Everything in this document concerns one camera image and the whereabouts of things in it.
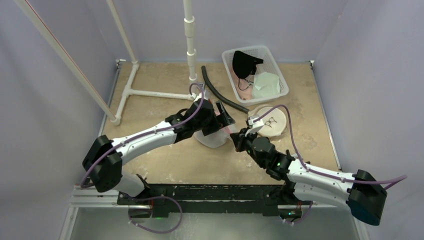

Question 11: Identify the pink-rimmed mesh laundry bag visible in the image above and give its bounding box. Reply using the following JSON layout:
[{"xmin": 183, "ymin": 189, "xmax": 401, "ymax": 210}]
[{"xmin": 193, "ymin": 110, "xmax": 236, "ymax": 149}]

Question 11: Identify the pale green bra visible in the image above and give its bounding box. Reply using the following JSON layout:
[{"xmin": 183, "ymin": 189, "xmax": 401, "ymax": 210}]
[{"xmin": 251, "ymin": 72, "xmax": 281, "ymax": 99}]

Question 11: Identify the black bra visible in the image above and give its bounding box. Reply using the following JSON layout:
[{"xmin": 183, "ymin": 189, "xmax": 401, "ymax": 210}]
[{"xmin": 232, "ymin": 50, "xmax": 264, "ymax": 91}]

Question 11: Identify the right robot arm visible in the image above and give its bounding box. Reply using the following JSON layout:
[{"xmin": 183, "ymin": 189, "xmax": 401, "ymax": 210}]
[{"xmin": 230, "ymin": 129, "xmax": 388, "ymax": 226}]

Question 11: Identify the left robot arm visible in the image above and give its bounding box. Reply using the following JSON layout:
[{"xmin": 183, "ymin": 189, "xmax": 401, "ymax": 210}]
[{"xmin": 82, "ymin": 98, "xmax": 236, "ymax": 205}]

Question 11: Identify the pink bra in basket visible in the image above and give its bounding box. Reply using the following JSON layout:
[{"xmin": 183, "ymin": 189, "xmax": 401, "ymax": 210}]
[{"xmin": 230, "ymin": 70, "xmax": 252, "ymax": 101}]

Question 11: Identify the white plastic basket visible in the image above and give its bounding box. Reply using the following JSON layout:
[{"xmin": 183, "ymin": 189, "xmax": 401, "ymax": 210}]
[{"xmin": 221, "ymin": 45, "xmax": 289, "ymax": 107}]

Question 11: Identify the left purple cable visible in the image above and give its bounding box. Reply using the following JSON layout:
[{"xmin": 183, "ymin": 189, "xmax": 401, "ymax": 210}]
[{"xmin": 80, "ymin": 83, "xmax": 206, "ymax": 190}]

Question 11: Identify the black corrugated hose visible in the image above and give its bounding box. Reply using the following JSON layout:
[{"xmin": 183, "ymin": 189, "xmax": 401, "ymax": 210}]
[{"xmin": 201, "ymin": 65, "xmax": 250, "ymax": 115}]

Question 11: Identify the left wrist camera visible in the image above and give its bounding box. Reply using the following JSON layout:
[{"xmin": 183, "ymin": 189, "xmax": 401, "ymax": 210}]
[{"xmin": 194, "ymin": 89, "xmax": 210, "ymax": 102}]

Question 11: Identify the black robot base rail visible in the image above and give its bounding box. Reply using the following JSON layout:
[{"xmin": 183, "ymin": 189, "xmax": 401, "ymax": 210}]
[{"xmin": 117, "ymin": 183, "xmax": 309, "ymax": 221}]

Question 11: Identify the loose purple cable at base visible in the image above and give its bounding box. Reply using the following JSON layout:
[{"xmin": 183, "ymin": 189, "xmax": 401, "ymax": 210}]
[{"xmin": 127, "ymin": 196, "xmax": 184, "ymax": 234}]

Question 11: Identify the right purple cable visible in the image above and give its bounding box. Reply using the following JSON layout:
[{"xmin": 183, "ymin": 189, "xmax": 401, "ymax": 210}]
[{"xmin": 253, "ymin": 104, "xmax": 408, "ymax": 191}]

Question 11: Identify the white PVC pipe frame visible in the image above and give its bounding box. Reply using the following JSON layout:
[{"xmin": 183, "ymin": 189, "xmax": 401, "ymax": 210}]
[{"xmin": 15, "ymin": 0, "xmax": 199, "ymax": 126}]

